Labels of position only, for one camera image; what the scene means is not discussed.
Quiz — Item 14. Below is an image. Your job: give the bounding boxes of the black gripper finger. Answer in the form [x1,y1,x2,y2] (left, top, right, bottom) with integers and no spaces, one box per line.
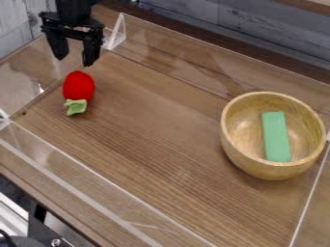
[47,32,70,60]
[83,37,103,67]

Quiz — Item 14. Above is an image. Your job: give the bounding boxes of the black gripper body bar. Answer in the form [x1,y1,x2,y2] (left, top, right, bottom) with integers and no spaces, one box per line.
[39,12,104,41]

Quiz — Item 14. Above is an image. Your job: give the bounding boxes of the red plush strawberry toy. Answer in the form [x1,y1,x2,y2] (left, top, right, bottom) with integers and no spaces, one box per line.
[62,70,95,116]

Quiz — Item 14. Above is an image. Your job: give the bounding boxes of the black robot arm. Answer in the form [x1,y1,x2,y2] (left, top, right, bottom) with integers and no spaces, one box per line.
[39,0,104,67]

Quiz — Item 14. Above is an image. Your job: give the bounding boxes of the wooden bowl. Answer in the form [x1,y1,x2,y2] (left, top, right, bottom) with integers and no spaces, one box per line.
[219,92,326,180]

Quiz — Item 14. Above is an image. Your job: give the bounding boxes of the green rectangular block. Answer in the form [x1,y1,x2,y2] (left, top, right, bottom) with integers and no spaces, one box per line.
[262,111,291,162]

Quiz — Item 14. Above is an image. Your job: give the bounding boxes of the clear acrylic corner bracket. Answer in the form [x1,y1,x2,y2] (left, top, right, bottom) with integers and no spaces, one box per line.
[103,14,127,50]

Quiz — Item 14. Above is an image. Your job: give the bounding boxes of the clear acrylic tray wall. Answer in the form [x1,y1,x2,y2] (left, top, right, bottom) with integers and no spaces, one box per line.
[0,9,330,247]

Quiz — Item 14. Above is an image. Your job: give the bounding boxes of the black metal table frame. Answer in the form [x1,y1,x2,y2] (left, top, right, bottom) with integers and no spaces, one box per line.
[27,204,75,247]

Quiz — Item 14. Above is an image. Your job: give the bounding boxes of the black cable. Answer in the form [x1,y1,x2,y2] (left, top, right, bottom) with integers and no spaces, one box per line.
[0,228,18,247]

